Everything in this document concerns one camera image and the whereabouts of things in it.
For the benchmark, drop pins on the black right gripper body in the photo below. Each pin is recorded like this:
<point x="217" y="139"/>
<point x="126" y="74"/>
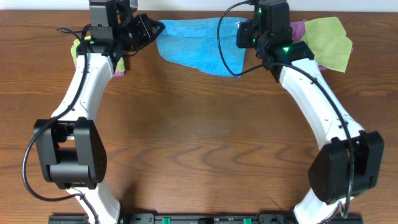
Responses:
<point x="248" y="37"/>

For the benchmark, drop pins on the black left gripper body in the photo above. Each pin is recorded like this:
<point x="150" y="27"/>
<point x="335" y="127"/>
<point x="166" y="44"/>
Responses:
<point x="134" y="33"/>

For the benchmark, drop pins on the blue microfiber cloth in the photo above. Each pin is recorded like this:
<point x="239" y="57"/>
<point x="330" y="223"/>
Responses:
<point x="201" y="44"/>

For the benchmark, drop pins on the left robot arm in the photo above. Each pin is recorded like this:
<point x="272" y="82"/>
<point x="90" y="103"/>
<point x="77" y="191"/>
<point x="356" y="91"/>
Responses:
<point x="71" y="152"/>

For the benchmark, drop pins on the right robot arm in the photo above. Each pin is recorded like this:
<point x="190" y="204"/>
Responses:
<point x="349" y="158"/>

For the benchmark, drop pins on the crumpled purple cloth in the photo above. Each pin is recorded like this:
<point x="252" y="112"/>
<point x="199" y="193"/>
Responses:
<point x="298" y="29"/>

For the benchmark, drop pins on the folded green cloth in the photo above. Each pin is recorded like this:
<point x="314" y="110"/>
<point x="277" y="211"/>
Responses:
<point x="111" y="49"/>

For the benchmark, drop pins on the folded purple cloth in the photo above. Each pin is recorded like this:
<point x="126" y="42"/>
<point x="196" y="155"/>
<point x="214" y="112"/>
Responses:
<point x="120" y="69"/>

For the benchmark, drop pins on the crumpled green cloth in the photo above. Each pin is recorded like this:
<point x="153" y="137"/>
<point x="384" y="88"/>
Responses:
<point x="326" y="43"/>

